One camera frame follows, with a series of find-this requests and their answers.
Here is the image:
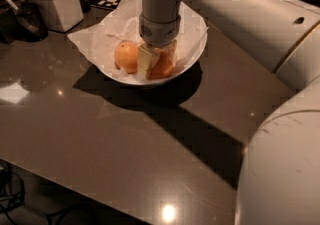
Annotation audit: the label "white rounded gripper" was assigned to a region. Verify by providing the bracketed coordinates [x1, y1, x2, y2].
[137, 15, 181, 79]

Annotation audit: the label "orange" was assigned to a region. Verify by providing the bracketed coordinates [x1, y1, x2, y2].
[114, 41, 138, 74]
[149, 47, 174, 80]

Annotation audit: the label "dark round pan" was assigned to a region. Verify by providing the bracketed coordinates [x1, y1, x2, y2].
[5, 0, 48, 42]

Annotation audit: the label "black cables under table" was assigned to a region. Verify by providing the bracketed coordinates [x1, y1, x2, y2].
[0, 165, 27, 225]

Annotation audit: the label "white crumpled paper liner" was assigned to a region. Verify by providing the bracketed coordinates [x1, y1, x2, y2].
[67, 0, 210, 82]

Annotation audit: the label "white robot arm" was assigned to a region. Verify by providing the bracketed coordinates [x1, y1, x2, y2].
[140, 0, 320, 225]

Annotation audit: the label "white bowl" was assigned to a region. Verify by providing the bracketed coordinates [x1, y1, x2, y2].
[98, 0, 209, 87]

